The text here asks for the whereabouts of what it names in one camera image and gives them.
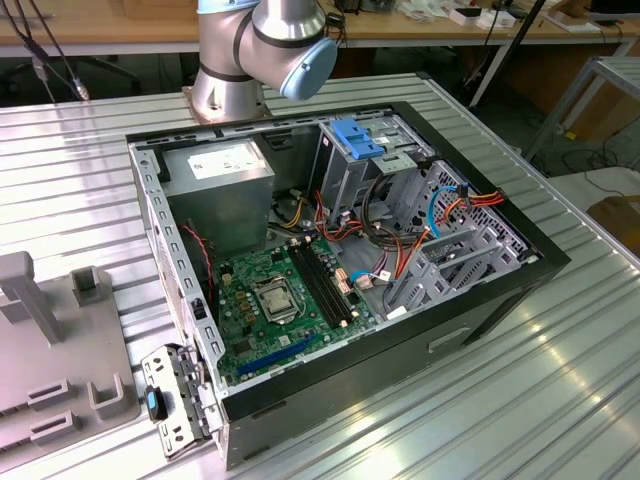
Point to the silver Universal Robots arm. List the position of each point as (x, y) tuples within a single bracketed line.
[(225, 55)]

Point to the metal disk bay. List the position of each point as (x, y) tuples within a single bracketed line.
[(425, 280)]

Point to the black RAM slot bank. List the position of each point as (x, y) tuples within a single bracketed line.
[(320, 282)]

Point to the metal optical drive cage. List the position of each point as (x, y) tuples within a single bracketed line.
[(345, 175)]

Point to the CPU socket with silver CPU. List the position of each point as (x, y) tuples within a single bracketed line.
[(277, 304)]

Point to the grey power supply unit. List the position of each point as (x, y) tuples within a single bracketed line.
[(220, 200)]

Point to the blue expansion slot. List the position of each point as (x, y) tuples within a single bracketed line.
[(275, 356)]

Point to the green motherboard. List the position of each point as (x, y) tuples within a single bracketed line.
[(260, 350)]

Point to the black open PC case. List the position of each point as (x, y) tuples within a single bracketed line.
[(400, 365)]

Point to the blue and black latch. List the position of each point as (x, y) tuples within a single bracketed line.
[(156, 402)]

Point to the small white box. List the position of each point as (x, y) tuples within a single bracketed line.
[(487, 22)]

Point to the grey parts rack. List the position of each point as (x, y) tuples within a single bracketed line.
[(60, 360)]

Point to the black pole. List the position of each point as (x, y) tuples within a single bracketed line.
[(524, 30)]

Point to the brown cardboard box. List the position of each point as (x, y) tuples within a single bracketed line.
[(617, 215)]

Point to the wooden desk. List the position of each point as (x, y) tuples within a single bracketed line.
[(100, 30)]

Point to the blue plastic drive bracket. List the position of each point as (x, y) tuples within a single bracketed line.
[(357, 137)]

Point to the metal expansion slot bracket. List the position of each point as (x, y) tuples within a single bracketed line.
[(165, 370)]

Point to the metal frame table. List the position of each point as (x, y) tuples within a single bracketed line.
[(561, 107)]

